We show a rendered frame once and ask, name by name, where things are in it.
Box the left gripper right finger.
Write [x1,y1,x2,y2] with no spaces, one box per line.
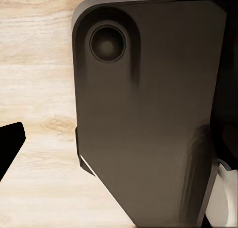
[222,122,238,160]

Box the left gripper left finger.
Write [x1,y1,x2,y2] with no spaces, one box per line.
[0,122,26,181]

